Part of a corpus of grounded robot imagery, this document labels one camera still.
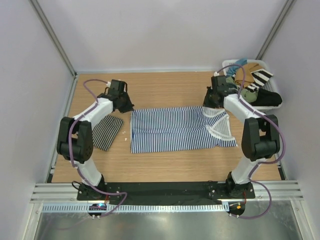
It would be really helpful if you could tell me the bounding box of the blue white striped tank top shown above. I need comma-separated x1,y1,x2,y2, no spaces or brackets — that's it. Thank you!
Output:
130,106,238,154

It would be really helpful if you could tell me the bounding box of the black white striped tank top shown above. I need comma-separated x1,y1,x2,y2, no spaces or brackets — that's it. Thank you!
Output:
92,115,124,152

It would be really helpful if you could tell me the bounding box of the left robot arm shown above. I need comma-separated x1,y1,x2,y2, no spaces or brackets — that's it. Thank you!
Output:
56,79,134,200

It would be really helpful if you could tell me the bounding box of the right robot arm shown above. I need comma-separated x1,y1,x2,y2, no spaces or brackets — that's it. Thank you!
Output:
203,75,281,198

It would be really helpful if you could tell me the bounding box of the teal blue garment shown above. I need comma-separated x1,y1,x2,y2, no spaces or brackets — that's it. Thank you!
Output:
226,58,248,77

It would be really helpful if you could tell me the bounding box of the olive green garment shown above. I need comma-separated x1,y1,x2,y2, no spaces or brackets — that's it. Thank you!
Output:
225,76,258,103

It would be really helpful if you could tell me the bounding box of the tan brown garment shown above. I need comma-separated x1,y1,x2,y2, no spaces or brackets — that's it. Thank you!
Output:
234,62,264,88

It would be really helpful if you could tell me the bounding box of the wide black white striped garment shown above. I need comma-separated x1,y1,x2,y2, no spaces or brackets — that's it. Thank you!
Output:
245,68,274,92

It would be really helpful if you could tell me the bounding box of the white plastic laundry basket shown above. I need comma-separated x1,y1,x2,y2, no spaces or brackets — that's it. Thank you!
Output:
222,59,282,112

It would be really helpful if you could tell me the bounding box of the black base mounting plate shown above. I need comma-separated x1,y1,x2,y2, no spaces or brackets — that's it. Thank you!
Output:
77,180,256,205

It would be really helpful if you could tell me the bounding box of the right aluminium corner post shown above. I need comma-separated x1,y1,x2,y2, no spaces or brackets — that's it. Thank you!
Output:
255,0,297,60

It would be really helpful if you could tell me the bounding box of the aluminium corner post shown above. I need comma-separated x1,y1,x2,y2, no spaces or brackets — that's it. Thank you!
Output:
255,0,297,60
30,0,78,79

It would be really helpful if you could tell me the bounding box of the left aluminium corner post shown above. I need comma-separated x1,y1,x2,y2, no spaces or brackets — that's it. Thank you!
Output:
30,0,78,79

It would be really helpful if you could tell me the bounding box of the aluminium front rail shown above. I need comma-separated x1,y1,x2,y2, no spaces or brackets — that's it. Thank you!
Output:
30,180,303,206

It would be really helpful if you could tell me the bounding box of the perforated cable duct strip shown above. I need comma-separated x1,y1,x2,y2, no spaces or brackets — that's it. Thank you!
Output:
42,202,229,214

